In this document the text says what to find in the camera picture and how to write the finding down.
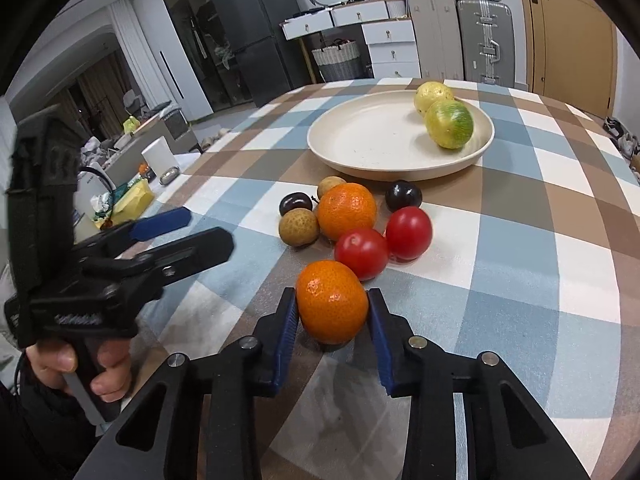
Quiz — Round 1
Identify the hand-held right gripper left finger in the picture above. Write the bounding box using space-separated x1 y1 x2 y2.
75 287 301 480

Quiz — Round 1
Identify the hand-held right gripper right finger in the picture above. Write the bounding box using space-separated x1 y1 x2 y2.
367 287 591 480

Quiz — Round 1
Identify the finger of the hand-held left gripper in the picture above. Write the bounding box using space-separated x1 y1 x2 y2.
97 207 193 248
115 226 236 291

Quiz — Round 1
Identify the orange mandarin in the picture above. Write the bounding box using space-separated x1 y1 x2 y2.
317 183 378 242
296 260 370 345

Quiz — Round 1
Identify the red tomato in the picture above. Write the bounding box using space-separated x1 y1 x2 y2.
334 227 390 282
385 206 433 262

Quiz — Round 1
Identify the brown longan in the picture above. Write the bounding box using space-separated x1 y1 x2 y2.
278 208 320 248
317 176 347 201

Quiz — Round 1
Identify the dark plum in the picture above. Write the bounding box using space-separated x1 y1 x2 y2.
385 180 423 213
278 193 313 217

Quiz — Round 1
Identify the cream round plate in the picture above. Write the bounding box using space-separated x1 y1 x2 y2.
307 90 496 181

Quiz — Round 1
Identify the person's left forearm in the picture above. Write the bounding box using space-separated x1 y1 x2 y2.
0 380 108 480

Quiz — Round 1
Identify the person's left hand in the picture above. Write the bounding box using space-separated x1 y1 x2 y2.
25 337 133 403

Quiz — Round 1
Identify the yellow packet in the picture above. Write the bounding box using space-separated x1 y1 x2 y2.
107 180 155 221

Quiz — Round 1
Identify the white kettle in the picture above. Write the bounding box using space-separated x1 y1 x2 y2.
77 167 113 221

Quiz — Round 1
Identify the white cylindrical appliance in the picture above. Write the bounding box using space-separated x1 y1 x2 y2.
141 136 178 183

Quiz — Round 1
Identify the office chair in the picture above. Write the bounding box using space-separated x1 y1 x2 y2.
122 89 146 116

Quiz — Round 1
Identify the brown curtain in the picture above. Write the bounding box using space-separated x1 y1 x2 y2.
75 52 126 136

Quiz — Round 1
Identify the checked tablecloth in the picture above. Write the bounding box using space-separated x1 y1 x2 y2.
107 77 640 480

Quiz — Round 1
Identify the white wardrobe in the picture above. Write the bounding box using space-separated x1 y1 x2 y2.
135 0 216 121

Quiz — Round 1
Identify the dark glass cabinet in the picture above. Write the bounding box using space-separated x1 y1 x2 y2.
155 0 241 116

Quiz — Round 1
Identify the black refrigerator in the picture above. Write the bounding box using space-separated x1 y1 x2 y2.
209 0 311 108

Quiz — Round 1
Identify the woven laundry basket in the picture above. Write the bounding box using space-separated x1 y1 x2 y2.
312 39 363 82

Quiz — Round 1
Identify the green yellow guava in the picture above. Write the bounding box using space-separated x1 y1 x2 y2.
425 100 474 150

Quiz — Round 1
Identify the white drawer desk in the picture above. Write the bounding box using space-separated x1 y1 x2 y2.
280 0 421 81

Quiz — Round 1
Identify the beige suitcase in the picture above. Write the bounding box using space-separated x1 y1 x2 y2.
407 0 460 81

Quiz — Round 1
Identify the silver suitcase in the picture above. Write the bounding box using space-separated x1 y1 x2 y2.
456 0 516 88

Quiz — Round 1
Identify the wooden door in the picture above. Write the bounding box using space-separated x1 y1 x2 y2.
520 0 618 116

